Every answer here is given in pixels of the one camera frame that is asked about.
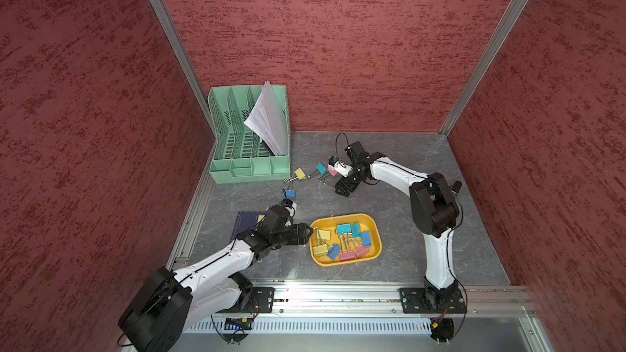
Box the olive yellow binder clip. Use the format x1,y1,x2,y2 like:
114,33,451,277
316,229,332,241

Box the blue binder clip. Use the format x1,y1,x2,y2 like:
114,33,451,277
282,189,297,201
360,231,373,247
327,244,342,261

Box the teal white binder clip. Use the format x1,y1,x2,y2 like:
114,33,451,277
337,223,351,251

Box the yellow plastic storage box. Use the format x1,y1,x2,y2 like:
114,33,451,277
309,213,382,267

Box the pink binder clip back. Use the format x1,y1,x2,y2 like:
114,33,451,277
337,251,355,262

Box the blue binder clip front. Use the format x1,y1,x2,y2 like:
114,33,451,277
360,231,373,247

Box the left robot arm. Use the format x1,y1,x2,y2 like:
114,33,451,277
118,200,314,351

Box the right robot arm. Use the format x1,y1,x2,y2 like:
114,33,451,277
329,142,462,304

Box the dark blue notebook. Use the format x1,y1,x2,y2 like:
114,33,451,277
230,211,265,241

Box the green plastic desk organizer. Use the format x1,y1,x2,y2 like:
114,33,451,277
207,85,291,184

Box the white papers in organizer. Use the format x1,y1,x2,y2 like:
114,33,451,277
244,81,290,156

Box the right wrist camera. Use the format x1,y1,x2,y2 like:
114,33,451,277
328,156,352,177

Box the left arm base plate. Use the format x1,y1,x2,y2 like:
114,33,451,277
218,287,276,315

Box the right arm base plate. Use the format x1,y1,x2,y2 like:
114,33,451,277
399,288,467,315

